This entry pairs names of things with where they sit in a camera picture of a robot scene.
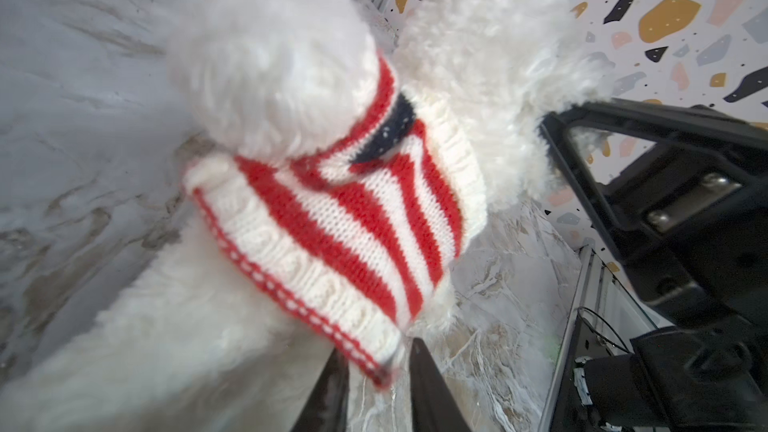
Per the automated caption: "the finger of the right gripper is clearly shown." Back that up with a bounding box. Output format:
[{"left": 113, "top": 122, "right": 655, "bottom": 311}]
[{"left": 540, "top": 99, "right": 767, "bottom": 324}]

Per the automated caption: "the red white striped sweater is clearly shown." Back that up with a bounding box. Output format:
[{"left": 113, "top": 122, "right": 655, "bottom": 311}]
[{"left": 183, "top": 59, "right": 487, "bottom": 387}]

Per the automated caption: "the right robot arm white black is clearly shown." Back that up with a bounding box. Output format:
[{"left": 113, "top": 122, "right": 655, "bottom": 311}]
[{"left": 540, "top": 99, "right": 767, "bottom": 431}]

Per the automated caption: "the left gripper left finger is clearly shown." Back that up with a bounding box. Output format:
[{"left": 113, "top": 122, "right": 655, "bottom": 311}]
[{"left": 291, "top": 350, "right": 350, "bottom": 432}]

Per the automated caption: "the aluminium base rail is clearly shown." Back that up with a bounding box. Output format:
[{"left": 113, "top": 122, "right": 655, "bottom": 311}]
[{"left": 538, "top": 245, "right": 670, "bottom": 431}]

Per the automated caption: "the white plush teddy bear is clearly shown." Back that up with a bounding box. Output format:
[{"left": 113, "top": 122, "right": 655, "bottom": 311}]
[{"left": 1, "top": 0, "right": 612, "bottom": 431}]

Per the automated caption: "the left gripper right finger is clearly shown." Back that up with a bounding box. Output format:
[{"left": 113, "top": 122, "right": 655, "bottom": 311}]
[{"left": 409, "top": 338, "right": 471, "bottom": 432}]

